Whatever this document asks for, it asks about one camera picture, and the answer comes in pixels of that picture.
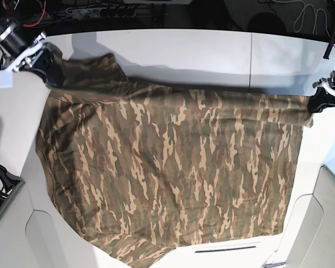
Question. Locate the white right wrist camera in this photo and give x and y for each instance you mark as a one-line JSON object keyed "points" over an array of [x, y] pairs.
{"points": [[6, 79]]}

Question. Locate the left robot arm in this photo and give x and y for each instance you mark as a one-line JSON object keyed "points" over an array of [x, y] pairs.
{"points": [[324, 96]]}

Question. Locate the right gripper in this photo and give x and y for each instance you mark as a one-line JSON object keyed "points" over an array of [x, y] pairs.
{"points": [[41, 57]]}

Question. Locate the camouflage T-shirt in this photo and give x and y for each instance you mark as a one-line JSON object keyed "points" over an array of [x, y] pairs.
{"points": [[138, 169]]}

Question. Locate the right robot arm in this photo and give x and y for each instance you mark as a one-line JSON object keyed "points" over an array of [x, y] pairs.
{"points": [[7, 28]]}

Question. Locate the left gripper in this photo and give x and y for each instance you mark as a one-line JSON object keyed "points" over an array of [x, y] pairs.
{"points": [[324, 96]]}

